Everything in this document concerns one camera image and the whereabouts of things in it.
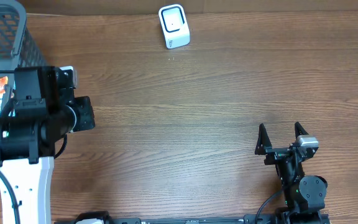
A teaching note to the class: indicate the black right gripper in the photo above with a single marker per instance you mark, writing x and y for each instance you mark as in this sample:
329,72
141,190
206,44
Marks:
275,154

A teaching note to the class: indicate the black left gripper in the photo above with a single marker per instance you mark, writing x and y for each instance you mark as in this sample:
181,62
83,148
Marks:
86,118

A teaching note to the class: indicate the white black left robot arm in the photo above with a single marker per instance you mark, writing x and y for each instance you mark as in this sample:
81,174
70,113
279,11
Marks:
34,126

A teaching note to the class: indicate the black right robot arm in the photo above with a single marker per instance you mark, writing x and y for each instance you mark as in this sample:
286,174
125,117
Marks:
304,194

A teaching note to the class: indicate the white barcode scanner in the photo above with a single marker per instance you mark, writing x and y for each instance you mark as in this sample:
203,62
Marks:
174,25

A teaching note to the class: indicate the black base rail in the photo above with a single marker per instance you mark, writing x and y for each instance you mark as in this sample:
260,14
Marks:
103,217

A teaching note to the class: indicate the grey plastic mesh basket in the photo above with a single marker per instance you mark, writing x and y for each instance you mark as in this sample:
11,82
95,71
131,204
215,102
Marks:
18,53

